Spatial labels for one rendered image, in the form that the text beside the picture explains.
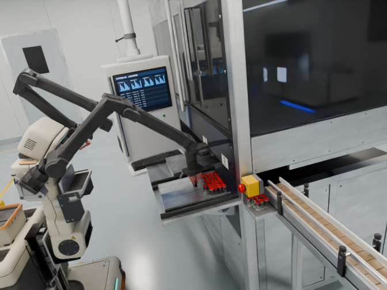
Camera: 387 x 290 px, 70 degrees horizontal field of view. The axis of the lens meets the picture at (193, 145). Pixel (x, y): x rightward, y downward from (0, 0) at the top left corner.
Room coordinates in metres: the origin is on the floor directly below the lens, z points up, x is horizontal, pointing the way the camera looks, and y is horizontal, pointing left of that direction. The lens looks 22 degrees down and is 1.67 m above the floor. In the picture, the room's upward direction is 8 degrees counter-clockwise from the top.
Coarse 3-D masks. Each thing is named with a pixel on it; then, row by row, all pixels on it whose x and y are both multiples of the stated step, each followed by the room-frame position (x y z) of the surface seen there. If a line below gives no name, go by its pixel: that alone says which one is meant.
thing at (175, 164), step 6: (174, 156) 1.73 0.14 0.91; (180, 156) 1.74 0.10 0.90; (204, 156) 1.73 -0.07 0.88; (210, 156) 1.72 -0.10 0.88; (168, 162) 1.71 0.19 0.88; (174, 162) 1.70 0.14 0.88; (180, 162) 1.68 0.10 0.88; (186, 162) 1.67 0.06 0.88; (198, 162) 1.64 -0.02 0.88; (204, 162) 1.63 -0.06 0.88; (210, 162) 1.62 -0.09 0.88; (216, 162) 1.61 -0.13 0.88; (174, 168) 1.61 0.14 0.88; (180, 168) 1.60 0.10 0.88; (204, 168) 1.51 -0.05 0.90; (174, 174) 1.47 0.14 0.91
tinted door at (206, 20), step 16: (208, 0) 1.35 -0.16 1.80; (208, 16) 1.37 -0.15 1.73; (208, 32) 1.40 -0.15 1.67; (208, 48) 1.42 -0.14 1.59; (208, 64) 1.45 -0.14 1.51; (208, 80) 1.48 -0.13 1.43; (208, 96) 1.51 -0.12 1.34; (224, 96) 1.27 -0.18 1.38; (208, 112) 1.54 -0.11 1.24; (224, 112) 1.29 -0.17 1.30
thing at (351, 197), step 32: (384, 160) 1.34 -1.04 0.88; (320, 192) 1.24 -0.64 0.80; (352, 192) 1.28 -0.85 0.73; (384, 192) 1.33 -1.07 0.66; (224, 224) 1.46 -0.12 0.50; (256, 224) 1.15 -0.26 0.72; (352, 224) 1.29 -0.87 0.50; (384, 224) 1.34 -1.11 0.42; (224, 256) 1.54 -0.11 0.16; (288, 256) 1.19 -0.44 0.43; (384, 256) 1.35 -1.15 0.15; (288, 288) 1.19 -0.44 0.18
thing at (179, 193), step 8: (200, 176) 1.42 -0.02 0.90; (160, 184) 1.37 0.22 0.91; (168, 184) 1.38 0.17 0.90; (176, 184) 1.39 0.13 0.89; (184, 184) 1.38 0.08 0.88; (192, 184) 1.37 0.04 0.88; (200, 184) 1.36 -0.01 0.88; (160, 192) 1.28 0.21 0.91; (168, 192) 1.32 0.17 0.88; (176, 192) 1.31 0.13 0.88; (184, 192) 1.29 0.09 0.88; (192, 192) 1.28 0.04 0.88; (200, 192) 1.27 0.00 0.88; (168, 200) 1.24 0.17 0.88; (176, 200) 1.23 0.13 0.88; (184, 200) 1.22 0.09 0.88; (192, 200) 1.21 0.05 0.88; (200, 200) 1.15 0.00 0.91; (208, 200) 1.16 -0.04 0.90; (168, 208) 1.12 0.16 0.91; (176, 208) 1.13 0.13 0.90
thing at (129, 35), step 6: (120, 0) 2.11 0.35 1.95; (126, 0) 2.12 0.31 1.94; (120, 6) 2.11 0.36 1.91; (126, 6) 2.11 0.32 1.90; (120, 12) 2.12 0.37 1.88; (126, 12) 2.11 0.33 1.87; (126, 18) 2.11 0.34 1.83; (126, 24) 2.11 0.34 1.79; (126, 30) 2.11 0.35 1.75; (132, 30) 2.12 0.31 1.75; (126, 36) 2.10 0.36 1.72; (132, 36) 2.11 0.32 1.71; (126, 42) 2.13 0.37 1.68; (132, 42) 2.11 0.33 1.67; (132, 48) 2.11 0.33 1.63; (132, 54) 2.09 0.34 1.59; (138, 54) 2.11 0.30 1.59
